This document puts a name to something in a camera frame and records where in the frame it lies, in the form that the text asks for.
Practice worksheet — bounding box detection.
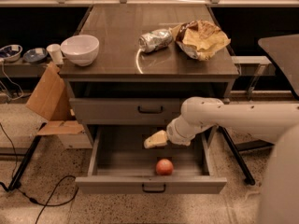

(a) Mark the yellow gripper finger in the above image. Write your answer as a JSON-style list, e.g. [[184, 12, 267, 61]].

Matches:
[[144, 130, 168, 148]]

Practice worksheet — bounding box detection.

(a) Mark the red apple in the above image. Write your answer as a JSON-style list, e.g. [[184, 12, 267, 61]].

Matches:
[[156, 159, 174, 175]]

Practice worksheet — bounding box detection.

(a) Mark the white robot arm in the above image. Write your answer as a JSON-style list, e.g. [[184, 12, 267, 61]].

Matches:
[[144, 97, 299, 224]]

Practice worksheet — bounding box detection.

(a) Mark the open middle drawer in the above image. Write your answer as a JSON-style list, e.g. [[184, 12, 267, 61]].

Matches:
[[76, 125, 227, 194]]

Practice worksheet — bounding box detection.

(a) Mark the grey drawer cabinet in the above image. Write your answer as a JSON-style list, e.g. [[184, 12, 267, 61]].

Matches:
[[60, 4, 239, 140]]

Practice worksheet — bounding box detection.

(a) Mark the closed upper drawer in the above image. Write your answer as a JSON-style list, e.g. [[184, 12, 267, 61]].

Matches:
[[70, 98, 184, 125]]

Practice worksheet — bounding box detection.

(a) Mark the black metal stand leg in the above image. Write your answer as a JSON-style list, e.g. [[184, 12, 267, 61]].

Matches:
[[220, 127, 255, 186]]

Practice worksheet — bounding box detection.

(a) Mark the crushed silver can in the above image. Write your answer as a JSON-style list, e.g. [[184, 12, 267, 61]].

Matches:
[[138, 29, 173, 53]]

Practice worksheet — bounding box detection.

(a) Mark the crumpled brown chip bag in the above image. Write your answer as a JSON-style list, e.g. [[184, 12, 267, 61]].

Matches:
[[170, 20, 231, 61]]

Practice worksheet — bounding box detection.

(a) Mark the brown cardboard box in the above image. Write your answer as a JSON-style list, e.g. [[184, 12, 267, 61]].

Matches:
[[26, 63, 93, 149]]

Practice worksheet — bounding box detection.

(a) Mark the white ceramic bowl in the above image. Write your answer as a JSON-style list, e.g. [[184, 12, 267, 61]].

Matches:
[[61, 35, 99, 66]]

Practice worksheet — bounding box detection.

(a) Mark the white paper cup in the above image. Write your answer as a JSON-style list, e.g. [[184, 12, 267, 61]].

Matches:
[[47, 44, 64, 64]]

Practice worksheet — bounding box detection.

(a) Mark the blue patterned bowl right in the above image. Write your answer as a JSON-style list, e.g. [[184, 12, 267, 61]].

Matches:
[[23, 48, 48, 64]]

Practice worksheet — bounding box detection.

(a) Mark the blue patterned bowl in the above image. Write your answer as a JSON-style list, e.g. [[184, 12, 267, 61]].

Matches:
[[23, 48, 48, 64], [0, 45, 22, 63]]

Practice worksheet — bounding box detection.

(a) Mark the grey side shelf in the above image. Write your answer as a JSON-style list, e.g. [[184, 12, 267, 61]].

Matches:
[[0, 59, 60, 78]]

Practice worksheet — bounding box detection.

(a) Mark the blue patterned bowl left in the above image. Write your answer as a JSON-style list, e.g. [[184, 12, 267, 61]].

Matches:
[[0, 45, 22, 63]]

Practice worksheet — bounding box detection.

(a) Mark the black left frame leg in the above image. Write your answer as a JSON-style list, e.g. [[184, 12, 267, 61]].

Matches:
[[8, 134, 41, 191]]

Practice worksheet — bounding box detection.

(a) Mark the black floor cable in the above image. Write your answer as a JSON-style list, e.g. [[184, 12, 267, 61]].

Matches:
[[0, 121, 79, 224]]

